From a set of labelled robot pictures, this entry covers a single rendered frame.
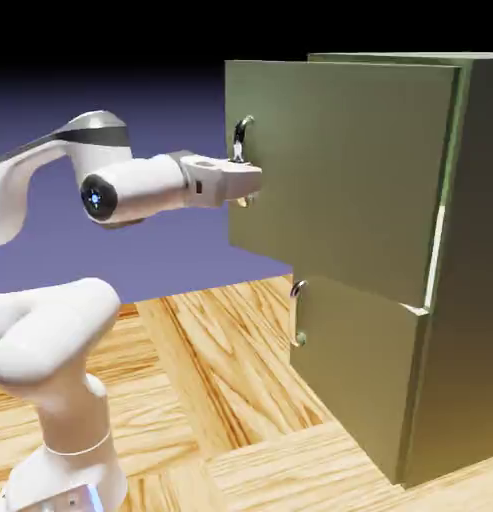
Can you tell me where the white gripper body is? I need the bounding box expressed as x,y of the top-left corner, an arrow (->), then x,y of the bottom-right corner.
219,158 -> 263,202

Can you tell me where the curved silver door handle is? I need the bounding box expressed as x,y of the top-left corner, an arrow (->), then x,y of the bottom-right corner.
230,115 -> 257,209
289,279 -> 309,349

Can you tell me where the large olive green cabinet door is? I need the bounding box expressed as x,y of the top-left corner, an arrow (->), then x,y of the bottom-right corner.
224,59 -> 462,309

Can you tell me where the small olive green cabinet door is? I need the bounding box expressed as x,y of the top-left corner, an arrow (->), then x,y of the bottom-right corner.
290,274 -> 430,486

